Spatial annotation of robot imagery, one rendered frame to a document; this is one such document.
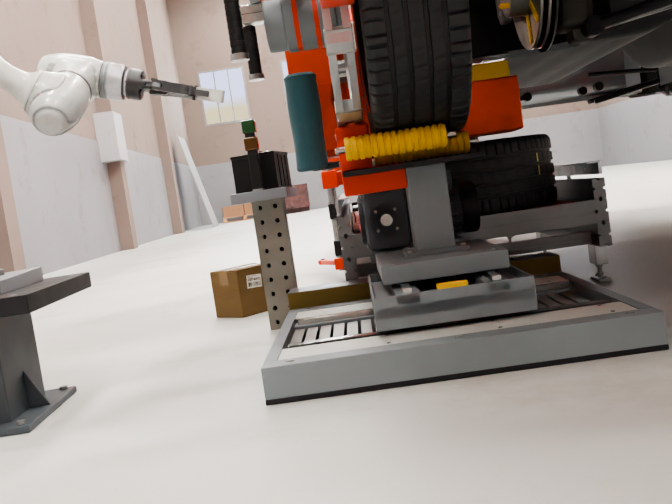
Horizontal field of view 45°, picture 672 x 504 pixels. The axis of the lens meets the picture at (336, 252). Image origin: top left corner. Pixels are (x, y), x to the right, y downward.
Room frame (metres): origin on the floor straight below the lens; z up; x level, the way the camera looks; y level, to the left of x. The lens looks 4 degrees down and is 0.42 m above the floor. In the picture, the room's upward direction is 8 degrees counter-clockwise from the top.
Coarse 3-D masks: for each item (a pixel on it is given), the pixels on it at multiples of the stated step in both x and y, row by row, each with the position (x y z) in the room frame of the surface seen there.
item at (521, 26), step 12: (504, 0) 2.04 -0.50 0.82; (516, 0) 1.96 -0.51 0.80; (528, 0) 1.97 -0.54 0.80; (540, 0) 1.88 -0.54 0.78; (504, 12) 2.06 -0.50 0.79; (516, 12) 2.00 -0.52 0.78; (528, 12) 2.00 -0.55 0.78; (540, 12) 1.89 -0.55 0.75; (516, 24) 2.14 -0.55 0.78; (540, 24) 1.91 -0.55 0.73; (528, 36) 2.03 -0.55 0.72; (540, 36) 1.99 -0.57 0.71; (528, 48) 2.04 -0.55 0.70
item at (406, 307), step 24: (384, 288) 2.10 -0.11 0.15; (408, 288) 1.79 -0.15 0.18; (432, 288) 1.97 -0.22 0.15; (456, 288) 1.78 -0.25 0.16; (480, 288) 1.78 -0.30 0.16; (504, 288) 1.77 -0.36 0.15; (528, 288) 1.77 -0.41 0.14; (384, 312) 1.78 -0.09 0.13; (408, 312) 1.78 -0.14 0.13; (432, 312) 1.78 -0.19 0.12; (456, 312) 1.78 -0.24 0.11; (480, 312) 1.78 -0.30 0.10; (504, 312) 1.77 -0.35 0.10
